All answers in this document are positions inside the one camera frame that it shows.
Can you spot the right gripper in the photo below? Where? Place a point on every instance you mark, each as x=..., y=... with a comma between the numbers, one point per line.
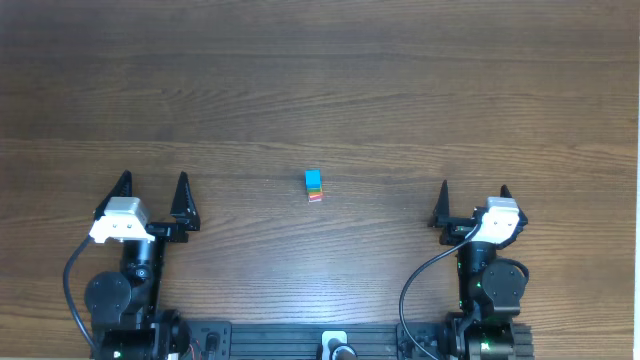
x=455, y=231

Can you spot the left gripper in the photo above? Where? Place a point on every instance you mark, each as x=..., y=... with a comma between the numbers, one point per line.
x=170, y=233

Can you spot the orange cube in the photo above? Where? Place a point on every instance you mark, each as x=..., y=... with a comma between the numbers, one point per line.
x=315, y=194

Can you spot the green cube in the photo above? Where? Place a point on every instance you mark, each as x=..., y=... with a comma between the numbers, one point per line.
x=314, y=189

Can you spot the blue cube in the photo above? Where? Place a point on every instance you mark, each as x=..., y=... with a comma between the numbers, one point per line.
x=313, y=178

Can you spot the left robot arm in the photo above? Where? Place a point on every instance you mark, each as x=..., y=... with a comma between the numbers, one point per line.
x=125, y=295

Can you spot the red cube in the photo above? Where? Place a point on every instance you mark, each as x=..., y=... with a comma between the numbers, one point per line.
x=315, y=199

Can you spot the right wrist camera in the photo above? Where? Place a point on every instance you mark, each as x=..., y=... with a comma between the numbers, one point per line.
x=500, y=220

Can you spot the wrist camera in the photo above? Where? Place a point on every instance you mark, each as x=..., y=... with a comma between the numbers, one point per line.
x=500, y=220
x=120, y=220

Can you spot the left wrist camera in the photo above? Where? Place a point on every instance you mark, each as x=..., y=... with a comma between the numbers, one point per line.
x=120, y=220

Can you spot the mounting rail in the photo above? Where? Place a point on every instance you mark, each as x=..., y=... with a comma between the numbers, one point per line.
x=290, y=340

